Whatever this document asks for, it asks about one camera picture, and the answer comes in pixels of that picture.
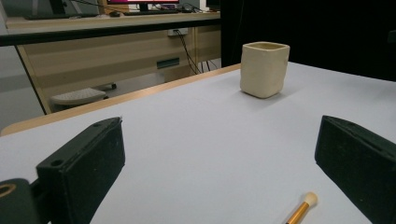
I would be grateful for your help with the white table mat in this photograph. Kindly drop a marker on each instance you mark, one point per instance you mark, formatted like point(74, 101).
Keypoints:
point(202, 140)

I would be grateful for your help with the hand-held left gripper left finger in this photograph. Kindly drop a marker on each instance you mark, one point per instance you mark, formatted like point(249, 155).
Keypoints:
point(84, 161)

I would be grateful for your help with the cream ceramic square cup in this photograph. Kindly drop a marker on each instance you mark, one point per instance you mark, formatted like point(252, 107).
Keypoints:
point(263, 71)

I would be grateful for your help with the grey chair base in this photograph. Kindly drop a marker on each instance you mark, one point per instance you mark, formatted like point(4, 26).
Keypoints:
point(77, 95)

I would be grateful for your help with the white power strip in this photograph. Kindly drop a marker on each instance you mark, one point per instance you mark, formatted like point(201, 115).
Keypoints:
point(178, 32)

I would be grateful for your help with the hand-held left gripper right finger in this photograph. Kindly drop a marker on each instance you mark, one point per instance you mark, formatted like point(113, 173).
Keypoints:
point(358, 161)

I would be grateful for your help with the computer monitor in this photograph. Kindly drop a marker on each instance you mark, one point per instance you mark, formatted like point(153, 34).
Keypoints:
point(143, 2)

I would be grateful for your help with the black keyboard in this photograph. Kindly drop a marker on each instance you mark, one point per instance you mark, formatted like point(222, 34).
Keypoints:
point(149, 13)

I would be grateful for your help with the black curtain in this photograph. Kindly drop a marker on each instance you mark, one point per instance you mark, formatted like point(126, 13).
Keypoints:
point(311, 28)

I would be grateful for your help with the light wooden desk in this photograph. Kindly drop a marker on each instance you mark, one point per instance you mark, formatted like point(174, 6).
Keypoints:
point(93, 62)

